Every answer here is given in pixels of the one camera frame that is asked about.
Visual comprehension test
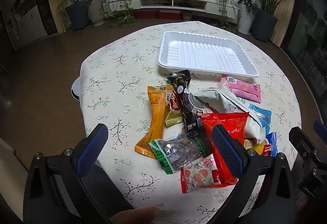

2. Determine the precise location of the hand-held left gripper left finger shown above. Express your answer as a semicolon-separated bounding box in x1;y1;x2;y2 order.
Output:
23;123;138;224

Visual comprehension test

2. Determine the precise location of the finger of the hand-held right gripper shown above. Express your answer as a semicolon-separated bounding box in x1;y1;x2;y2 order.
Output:
288;125;327;198
313;119;327;144

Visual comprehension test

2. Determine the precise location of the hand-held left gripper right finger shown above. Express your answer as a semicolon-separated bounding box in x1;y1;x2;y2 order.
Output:
204;124;299;224

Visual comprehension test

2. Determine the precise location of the blue roll cake packet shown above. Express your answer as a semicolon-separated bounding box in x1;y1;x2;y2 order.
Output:
244;131;278;157

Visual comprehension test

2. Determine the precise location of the large red snack packet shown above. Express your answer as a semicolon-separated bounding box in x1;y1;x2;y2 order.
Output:
200;112;249;185

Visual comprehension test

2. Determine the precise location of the red candy packet with medallion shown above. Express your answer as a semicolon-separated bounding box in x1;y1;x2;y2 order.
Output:
180;154;237;194

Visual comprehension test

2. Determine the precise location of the light blue snack packet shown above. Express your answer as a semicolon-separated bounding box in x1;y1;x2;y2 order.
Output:
248;103;272;135

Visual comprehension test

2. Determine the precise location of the clear green-edged seed packet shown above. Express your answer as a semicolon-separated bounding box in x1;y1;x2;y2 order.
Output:
148;136;207;175

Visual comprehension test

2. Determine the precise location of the pale green snack bag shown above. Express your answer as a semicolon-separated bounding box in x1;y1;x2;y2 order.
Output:
193;87;266;144

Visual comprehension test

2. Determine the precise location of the pink snack packet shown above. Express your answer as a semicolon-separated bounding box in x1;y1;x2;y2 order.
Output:
226;78;261;103

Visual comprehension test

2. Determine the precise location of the long pale pink packet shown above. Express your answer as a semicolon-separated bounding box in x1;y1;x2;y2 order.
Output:
217;74;237;93

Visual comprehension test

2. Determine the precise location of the small red and gold packet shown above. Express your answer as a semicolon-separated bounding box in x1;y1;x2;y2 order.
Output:
165;92;184;127

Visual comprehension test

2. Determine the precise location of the orange snack packet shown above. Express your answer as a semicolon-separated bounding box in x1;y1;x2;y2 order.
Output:
134;85;174;159

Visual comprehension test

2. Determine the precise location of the black and gold snack packet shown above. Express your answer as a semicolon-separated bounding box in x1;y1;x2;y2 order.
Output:
165;69;191;94

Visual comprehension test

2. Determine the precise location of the white plastic tray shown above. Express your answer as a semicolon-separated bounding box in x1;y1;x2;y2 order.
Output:
157;31;259;78

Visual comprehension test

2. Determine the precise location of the person's left hand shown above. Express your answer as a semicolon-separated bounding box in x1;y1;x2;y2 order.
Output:
110;205;160;224

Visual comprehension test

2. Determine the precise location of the white round object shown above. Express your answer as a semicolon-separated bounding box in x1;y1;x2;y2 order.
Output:
71;77;83;100

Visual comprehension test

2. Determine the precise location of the floral tablecloth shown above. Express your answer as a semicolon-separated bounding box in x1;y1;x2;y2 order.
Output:
79;21;303;224

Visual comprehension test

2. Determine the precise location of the large-leaf plant in dark pot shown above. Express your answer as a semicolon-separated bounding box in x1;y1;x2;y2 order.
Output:
237;0;300;42

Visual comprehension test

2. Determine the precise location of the beige curtain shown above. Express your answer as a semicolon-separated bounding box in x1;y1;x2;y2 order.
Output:
269;0;300;47

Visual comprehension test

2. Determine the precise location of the bushy plant in white pot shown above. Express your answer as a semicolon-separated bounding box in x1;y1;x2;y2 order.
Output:
235;0;259;35

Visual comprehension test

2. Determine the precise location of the plant in white ribbed pot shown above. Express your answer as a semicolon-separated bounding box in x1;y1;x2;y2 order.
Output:
87;0;106;27

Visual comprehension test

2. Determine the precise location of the red storage box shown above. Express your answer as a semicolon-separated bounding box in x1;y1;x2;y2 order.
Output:
158;9;180;19

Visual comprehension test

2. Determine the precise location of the white television cabinet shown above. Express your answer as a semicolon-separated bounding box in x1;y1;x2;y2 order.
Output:
106;0;241;21

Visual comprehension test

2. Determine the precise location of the white wall cabinet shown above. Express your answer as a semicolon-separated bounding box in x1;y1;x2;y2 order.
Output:
0;0;49;52

